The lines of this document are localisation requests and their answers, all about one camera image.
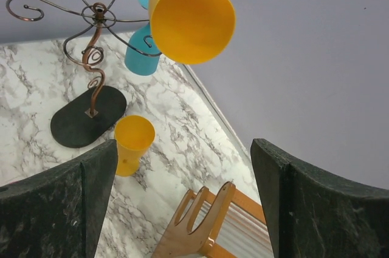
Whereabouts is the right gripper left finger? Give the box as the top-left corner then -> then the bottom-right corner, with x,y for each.
1,140 -> 118,257

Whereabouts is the metal wine glass rack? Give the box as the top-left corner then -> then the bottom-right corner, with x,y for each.
38,0 -> 127,148

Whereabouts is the wooden dish rack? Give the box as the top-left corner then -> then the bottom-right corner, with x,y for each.
152,182 -> 274,257

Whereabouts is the blue wine glass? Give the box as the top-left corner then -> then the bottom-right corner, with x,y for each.
124,0 -> 160,76

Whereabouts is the yellow wine glass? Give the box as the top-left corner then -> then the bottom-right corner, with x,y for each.
114,115 -> 156,177
148,0 -> 236,65

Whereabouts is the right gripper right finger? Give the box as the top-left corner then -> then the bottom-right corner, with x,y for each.
250,138 -> 388,257

